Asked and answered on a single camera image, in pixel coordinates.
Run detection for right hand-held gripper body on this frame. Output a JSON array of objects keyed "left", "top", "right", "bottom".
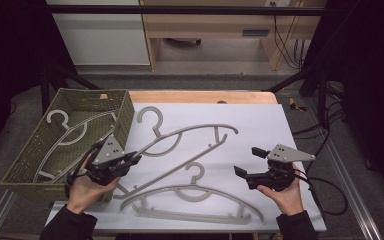
[{"left": 256, "top": 143, "right": 316, "bottom": 193}]

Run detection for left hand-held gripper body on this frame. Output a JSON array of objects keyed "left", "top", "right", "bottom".
[{"left": 86, "top": 133, "right": 130, "bottom": 187}]

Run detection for beige plastic clothes hanger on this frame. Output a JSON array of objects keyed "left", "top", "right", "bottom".
[
  {"left": 119, "top": 162, "right": 265, "bottom": 225},
  {"left": 113, "top": 105, "right": 239, "bottom": 200},
  {"left": 34, "top": 109, "right": 119, "bottom": 184}
]

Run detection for green woven basket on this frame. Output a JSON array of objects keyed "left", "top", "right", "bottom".
[{"left": 0, "top": 88, "right": 136, "bottom": 203}]

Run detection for person's right hand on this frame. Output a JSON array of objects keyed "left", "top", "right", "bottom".
[{"left": 257, "top": 163, "right": 305, "bottom": 217}]

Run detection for person's left hand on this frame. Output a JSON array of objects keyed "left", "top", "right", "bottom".
[{"left": 67, "top": 156, "right": 121, "bottom": 215}]

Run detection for white table sheet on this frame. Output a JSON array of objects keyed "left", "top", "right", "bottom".
[{"left": 45, "top": 102, "right": 328, "bottom": 233}]

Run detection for yellow black tool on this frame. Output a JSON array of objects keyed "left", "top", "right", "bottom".
[{"left": 288, "top": 97, "right": 308, "bottom": 113}]

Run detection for black metal stand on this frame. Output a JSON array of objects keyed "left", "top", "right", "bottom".
[
  {"left": 40, "top": 61, "right": 102, "bottom": 115},
  {"left": 265, "top": 61, "right": 329, "bottom": 129}
]

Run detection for white cabinet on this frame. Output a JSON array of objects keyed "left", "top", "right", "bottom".
[{"left": 45, "top": 0, "right": 151, "bottom": 66}]

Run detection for black curtain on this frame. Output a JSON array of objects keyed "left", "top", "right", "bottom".
[
  {"left": 0, "top": 0, "right": 78, "bottom": 164},
  {"left": 304, "top": 0, "right": 384, "bottom": 201}
]

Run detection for light wooden desk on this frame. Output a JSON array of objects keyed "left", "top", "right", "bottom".
[{"left": 139, "top": 0, "right": 328, "bottom": 72}]

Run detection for black metal crossbar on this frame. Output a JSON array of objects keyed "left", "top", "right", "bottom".
[{"left": 46, "top": 4, "right": 326, "bottom": 16}]

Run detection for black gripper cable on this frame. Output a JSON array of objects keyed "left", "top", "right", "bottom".
[
  {"left": 293, "top": 168, "right": 350, "bottom": 217},
  {"left": 64, "top": 142, "right": 99, "bottom": 199}
]

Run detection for black floor cables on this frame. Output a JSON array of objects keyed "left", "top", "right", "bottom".
[{"left": 292, "top": 79, "right": 346, "bottom": 143}]

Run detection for hanging black cables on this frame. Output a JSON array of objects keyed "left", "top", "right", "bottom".
[{"left": 269, "top": 1, "right": 307, "bottom": 72}]

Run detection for dark drawer handle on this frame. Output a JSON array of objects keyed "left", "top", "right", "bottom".
[{"left": 241, "top": 29, "right": 270, "bottom": 37}]

